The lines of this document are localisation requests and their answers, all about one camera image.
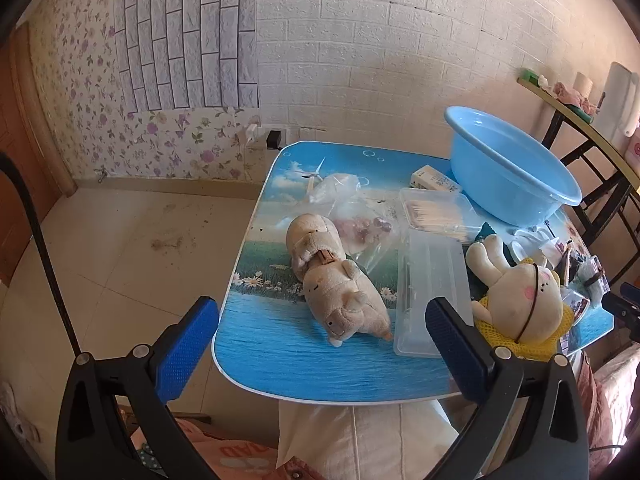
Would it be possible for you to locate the white round lid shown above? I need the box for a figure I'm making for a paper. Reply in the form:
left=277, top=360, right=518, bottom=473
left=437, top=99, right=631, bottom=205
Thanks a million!
left=510, top=230, right=543, bottom=261

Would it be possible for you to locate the rabbit plush with yellow dress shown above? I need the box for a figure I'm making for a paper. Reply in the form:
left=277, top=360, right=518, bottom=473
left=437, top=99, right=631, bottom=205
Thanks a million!
left=466, top=234, right=576, bottom=361

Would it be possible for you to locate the small white snack packet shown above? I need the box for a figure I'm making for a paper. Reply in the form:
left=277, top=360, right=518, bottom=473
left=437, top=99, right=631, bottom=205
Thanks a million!
left=562, top=287, right=592, bottom=318

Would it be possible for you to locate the cream tissue packet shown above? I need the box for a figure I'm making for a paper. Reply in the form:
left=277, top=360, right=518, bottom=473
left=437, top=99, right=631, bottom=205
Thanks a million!
left=411, top=164, right=462, bottom=195

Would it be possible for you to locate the clear plastic bag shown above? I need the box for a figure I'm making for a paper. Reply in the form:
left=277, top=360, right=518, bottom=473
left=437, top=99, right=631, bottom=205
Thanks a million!
left=302, top=172, right=371, bottom=211

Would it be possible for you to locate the light blue plastic basin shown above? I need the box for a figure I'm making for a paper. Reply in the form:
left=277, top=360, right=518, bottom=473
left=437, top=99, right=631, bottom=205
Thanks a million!
left=444, top=106, right=583, bottom=227

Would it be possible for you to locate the black-framed side table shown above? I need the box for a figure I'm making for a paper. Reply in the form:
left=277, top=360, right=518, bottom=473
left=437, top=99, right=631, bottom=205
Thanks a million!
left=517, top=67, right=640, bottom=291

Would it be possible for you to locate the pink cloth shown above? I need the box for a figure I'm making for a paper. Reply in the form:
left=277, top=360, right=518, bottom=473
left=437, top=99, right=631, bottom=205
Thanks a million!
left=550, top=80, right=601, bottom=113

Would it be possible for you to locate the brown wooden door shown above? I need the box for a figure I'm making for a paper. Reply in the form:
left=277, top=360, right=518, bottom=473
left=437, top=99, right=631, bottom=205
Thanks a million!
left=0, top=25, right=76, bottom=286

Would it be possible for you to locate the white pillow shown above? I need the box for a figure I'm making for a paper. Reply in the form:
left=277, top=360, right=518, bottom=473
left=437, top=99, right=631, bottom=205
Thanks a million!
left=277, top=397, right=461, bottom=480

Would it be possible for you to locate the white electric kettle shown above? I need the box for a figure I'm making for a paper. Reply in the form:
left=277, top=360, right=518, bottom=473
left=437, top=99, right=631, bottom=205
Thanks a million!
left=595, top=61, right=640, bottom=138

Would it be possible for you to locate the white wall socket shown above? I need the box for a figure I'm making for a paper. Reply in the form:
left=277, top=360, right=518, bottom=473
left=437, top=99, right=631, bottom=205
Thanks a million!
left=260, top=124, right=288, bottom=148

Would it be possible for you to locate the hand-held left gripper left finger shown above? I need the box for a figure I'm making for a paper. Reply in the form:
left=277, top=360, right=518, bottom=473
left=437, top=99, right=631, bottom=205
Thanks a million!
left=56, top=296, right=221, bottom=480

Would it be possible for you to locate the pink printed blanket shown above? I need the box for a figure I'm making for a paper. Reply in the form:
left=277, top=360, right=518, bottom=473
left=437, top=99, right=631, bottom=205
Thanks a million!
left=130, top=410, right=326, bottom=480

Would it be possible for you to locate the clear box of toothpicks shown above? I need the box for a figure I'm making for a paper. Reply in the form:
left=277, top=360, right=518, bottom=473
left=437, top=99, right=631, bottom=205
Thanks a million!
left=398, top=187, right=483, bottom=241

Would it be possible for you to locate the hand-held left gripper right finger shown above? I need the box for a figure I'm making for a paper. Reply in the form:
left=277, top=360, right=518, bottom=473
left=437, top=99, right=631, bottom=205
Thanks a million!
left=425, top=296, right=591, bottom=480

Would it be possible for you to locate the clear bag of pink beads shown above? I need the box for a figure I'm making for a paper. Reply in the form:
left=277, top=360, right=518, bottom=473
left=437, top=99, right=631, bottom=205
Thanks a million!
left=327, top=195, right=408, bottom=273

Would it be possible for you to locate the clear plastic storage box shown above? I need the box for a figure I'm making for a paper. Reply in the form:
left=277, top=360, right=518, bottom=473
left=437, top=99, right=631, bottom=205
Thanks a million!
left=393, top=230, right=473, bottom=358

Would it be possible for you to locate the black cable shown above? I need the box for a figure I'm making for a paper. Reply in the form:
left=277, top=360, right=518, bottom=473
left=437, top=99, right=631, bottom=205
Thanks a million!
left=0, top=152, right=83, bottom=361

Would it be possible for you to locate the dark green snack packet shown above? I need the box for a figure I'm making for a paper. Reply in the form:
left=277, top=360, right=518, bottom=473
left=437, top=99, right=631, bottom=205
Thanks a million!
left=472, top=221, right=526, bottom=267

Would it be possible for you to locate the beige capybara plush toy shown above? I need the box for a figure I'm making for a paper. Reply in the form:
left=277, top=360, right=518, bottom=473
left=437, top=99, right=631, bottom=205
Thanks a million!
left=285, top=213, right=347, bottom=281
left=302, top=259, right=394, bottom=348

